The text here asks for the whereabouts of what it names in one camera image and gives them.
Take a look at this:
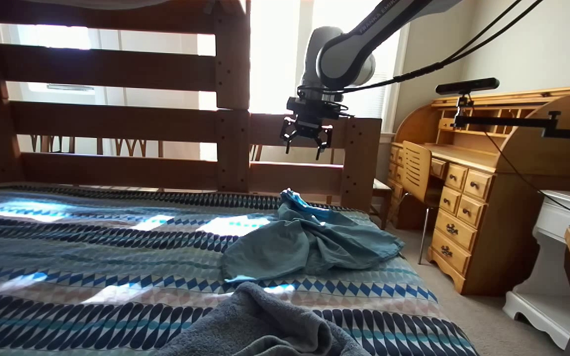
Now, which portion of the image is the grey fuzzy blanket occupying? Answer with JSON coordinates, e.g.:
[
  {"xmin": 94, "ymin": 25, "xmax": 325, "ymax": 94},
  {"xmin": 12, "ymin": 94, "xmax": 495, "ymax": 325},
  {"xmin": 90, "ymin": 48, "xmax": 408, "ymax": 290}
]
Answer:
[{"xmin": 155, "ymin": 282, "xmax": 373, "ymax": 356}]

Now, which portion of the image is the wooden roll-top desk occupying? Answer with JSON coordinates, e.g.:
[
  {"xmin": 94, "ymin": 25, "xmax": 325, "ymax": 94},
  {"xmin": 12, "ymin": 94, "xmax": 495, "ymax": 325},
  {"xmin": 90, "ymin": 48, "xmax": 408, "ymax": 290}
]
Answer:
[{"xmin": 388, "ymin": 86, "xmax": 570, "ymax": 298}]

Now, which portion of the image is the blue grey cloth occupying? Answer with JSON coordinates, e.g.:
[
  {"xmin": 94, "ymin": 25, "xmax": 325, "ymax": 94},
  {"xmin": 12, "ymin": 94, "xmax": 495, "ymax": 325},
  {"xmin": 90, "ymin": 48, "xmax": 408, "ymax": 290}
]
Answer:
[{"xmin": 220, "ymin": 187, "xmax": 406, "ymax": 286}]

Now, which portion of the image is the blue patterned bedspread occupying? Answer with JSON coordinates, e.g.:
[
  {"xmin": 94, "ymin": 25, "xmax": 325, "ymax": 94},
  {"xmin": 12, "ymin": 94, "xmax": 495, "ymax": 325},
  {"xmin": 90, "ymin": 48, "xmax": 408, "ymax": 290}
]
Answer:
[{"xmin": 0, "ymin": 183, "xmax": 481, "ymax": 356}]

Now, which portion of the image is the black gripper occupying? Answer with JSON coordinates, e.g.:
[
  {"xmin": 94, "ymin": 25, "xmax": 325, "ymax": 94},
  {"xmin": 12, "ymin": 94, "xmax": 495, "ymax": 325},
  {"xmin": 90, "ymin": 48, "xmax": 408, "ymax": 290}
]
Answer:
[{"xmin": 280, "ymin": 88, "xmax": 353, "ymax": 163}]

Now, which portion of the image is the bright window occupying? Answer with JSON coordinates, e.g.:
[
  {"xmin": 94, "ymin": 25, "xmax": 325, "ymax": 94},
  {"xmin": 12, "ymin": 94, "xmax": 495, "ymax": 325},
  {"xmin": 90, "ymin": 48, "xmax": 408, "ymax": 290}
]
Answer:
[{"xmin": 248, "ymin": 0, "xmax": 404, "ymax": 126}]

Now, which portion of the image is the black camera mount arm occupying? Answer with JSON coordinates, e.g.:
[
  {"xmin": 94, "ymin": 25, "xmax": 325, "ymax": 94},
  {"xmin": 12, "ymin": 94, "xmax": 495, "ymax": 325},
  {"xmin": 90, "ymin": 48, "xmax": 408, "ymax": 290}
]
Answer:
[{"xmin": 452, "ymin": 94, "xmax": 570, "ymax": 143}]

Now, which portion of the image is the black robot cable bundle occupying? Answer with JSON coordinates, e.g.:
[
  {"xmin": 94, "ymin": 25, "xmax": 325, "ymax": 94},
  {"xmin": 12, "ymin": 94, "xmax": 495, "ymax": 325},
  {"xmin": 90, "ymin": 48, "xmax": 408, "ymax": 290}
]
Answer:
[{"xmin": 343, "ymin": 0, "xmax": 545, "ymax": 96}]

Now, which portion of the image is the white side table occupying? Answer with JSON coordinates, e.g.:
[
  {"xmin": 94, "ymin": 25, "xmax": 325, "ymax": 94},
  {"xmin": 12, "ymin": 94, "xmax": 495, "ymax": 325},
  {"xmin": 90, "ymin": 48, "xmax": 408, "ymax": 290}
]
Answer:
[{"xmin": 501, "ymin": 189, "xmax": 570, "ymax": 353}]

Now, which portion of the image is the wooden bunk bed frame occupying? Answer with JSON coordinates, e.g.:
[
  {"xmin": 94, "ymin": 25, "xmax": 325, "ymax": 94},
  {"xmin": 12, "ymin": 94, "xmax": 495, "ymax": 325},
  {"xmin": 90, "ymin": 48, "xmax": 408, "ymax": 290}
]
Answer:
[{"xmin": 0, "ymin": 0, "xmax": 384, "ymax": 215}]

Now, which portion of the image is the black stereo camera bar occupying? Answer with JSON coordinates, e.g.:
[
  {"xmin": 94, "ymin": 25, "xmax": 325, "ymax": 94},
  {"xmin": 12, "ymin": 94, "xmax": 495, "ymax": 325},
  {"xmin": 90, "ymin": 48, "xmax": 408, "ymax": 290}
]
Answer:
[{"xmin": 434, "ymin": 76, "xmax": 501, "ymax": 98}]

